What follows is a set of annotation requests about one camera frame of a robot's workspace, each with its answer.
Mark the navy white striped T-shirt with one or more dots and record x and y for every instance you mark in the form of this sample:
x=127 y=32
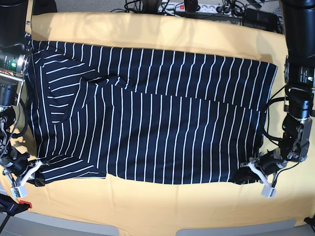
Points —
x=149 y=115

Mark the blue red bar clamp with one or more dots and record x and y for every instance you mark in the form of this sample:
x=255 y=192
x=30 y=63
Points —
x=11 y=207

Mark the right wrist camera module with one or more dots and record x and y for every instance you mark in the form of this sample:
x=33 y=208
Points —
x=19 y=191

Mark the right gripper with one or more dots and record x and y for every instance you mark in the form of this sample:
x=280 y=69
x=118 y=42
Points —
x=24 y=171

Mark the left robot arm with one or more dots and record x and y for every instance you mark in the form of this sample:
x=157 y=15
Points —
x=299 y=75

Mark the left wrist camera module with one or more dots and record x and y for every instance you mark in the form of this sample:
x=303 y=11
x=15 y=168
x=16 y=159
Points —
x=268 y=191

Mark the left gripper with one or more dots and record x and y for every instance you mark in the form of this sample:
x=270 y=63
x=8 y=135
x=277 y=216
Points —
x=269 y=163

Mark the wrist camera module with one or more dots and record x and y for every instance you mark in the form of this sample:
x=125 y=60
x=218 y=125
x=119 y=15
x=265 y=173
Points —
x=268 y=191
x=19 y=191

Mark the yellow table cloth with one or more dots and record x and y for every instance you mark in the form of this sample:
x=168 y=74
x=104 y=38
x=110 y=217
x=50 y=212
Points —
x=147 y=209

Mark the black power adapter box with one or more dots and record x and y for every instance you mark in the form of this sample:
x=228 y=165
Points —
x=260 y=18

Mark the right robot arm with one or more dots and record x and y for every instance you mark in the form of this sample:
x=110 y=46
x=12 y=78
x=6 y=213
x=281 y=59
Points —
x=14 y=59

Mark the white power strip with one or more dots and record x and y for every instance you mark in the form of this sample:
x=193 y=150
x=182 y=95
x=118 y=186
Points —
x=175 y=7

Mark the black clamp right corner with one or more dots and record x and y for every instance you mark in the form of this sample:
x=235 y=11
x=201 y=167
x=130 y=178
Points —
x=310 y=221

